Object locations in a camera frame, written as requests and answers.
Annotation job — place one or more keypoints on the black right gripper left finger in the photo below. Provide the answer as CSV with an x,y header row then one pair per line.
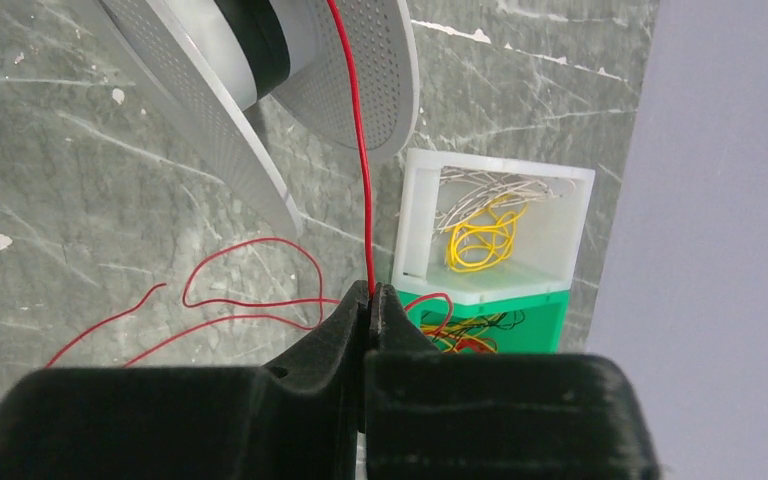
x,y
295,417

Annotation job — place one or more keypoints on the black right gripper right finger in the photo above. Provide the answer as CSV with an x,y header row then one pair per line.
x,y
431,415

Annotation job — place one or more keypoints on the green plastic bin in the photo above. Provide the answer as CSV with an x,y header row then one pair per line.
x,y
530,324

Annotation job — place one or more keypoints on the clear white plastic bin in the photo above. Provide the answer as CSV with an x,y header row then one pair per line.
x,y
441,188

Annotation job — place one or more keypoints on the grey perforated cable spool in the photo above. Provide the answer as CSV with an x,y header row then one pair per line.
x,y
345,70

